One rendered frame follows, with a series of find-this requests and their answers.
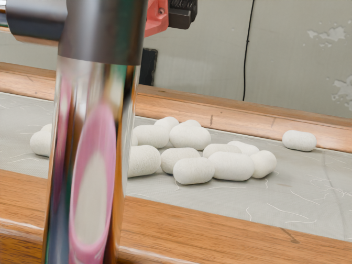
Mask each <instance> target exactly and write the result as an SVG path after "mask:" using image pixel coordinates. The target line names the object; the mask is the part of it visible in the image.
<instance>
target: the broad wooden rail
mask: <svg viewBox="0 0 352 264"><path fill-rule="evenodd" d="M55 81H56V71H55V70H48V69H42V68H35V67H29V66H25V65H19V64H12V63H6V62H0V92H2V93H8V94H14V95H20V96H26V97H32V98H37V99H41V100H48V101H53V102H54V89H55ZM135 116H139V117H145V118H151V119H157V120H160V119H164V118H165V117H174V118H175V119H176V120H177V121H178V122H179V124H180V123H183V122H185V121H187V120H195V121H197V122H199V123H200V125H201V127H203V128H208V129H213V130H220V131H225V132H229V133H235V134H241V135H247V136H253V137H259V138H264V139H271V140H276V141H282V137H283V135H284V133H285V132H287V131H289V130H296V131H302V132H307V133H312V134H313V135H314V136H315V137H316V140H317V144H316V148H321V149H327V150H333V151H339V152H345V153H350V154H352V119H351V118H345V117H338V116H332V115H326V114H319V113H313V112H307V111H300V110H296V109H290V108H284V107H277V106H271V105H265V104H258V103H252V102H245V101H239V100H233V99H228V98H222V97H216V96H209V95H203V94H196V93H190V92H184V91H177V90H171V89H165V88H161V87H154V86H148V85H142V84H139V85H138V94H137V102H136V111H135Z"/></svg>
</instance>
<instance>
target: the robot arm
mask: <svg viewBox="0 0 352 264"><path fill-rule="evenodd" d="M196 16H197V0H149V1H148V10H147V19H146V27H145V36H144V38H146V37H149V36H152V35H154V34H157V33H160V32H163V31H165V30H166V29H167V28H168V27H171V28H177V29H184V30H187V29H189V27H190V24H191V23H192V22H194V21H195V18H196Z"/></svg>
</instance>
